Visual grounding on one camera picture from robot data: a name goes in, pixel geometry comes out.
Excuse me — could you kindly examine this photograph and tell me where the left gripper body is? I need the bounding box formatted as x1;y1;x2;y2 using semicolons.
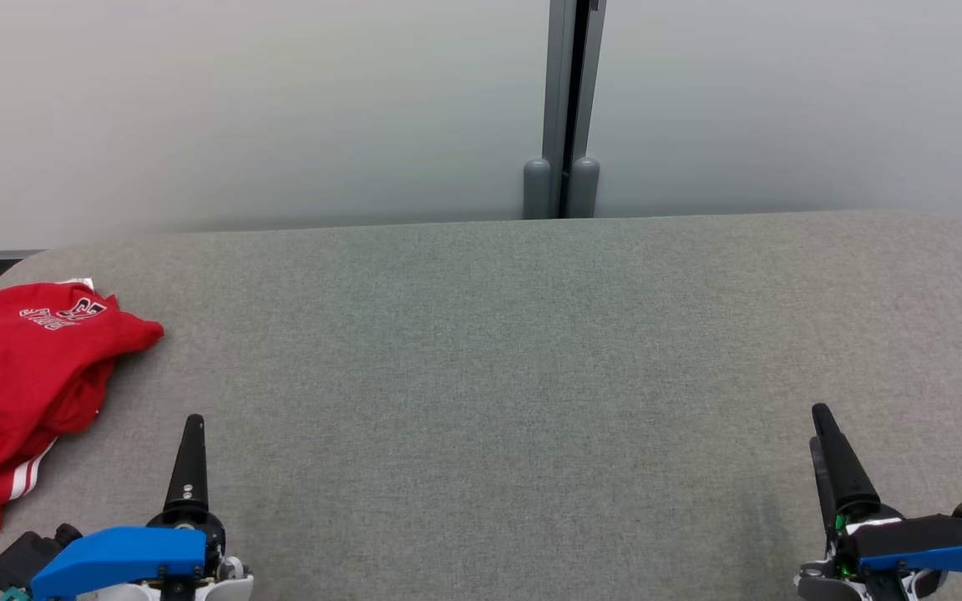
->
114;509;254;601

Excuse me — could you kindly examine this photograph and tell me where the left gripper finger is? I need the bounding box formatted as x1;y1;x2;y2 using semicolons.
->
165;415;209;512

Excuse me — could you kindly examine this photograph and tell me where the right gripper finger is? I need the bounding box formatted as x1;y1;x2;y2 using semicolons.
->
811;438;839;539
813;405;881;512

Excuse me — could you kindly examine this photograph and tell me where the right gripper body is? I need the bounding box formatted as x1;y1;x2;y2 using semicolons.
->
797;494;949;601

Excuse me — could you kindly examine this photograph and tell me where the red and white garment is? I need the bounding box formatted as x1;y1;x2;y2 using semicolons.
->
0;278;166;545

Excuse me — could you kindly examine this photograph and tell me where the grey fabric sofa surface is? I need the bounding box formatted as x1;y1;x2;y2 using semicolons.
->
0;209;962;601

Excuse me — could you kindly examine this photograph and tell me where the blue right camera bracket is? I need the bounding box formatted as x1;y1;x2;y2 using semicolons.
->
857;515;962;581

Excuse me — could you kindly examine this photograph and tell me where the blue camera bracket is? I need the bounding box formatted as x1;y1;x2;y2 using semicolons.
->
30;526;208;600
857;515;962;581

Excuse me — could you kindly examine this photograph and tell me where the blue left camera bracket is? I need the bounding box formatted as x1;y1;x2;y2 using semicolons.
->
30;526;208;600

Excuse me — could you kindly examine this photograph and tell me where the grey cylindrical post foot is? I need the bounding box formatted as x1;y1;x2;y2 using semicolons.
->
566;157;600;220
523;159;552;220

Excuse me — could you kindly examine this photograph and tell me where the grey metal partition post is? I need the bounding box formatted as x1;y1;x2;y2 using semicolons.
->
541;0;607;220

